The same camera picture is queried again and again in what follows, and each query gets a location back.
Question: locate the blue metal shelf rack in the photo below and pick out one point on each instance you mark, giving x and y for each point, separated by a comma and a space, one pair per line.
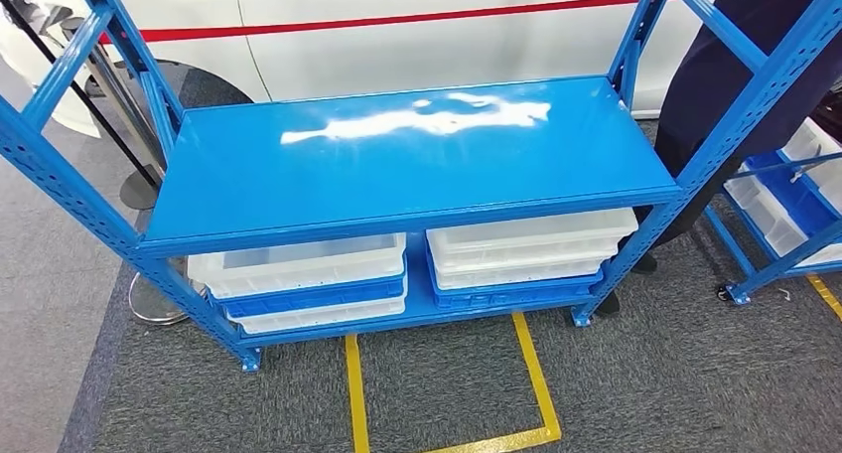
394, 173

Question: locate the white car with red stripe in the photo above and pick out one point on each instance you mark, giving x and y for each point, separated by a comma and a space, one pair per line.
394, 55

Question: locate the chrome stanchion base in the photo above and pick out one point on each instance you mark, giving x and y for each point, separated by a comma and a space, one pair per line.
154, 305

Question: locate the black stanchion pole with base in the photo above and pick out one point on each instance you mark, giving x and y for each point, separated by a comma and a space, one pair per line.
139, 190

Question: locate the person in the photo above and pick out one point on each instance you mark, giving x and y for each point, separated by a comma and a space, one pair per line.
723, 75

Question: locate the white plastic bin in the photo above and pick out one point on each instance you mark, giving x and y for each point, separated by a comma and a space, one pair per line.
763, 223
812, 147

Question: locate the blue wheeled cart rack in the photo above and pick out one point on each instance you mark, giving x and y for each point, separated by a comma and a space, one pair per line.
776, 269

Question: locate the blue plastic bin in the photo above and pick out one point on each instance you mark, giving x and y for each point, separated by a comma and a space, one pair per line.
789, 196

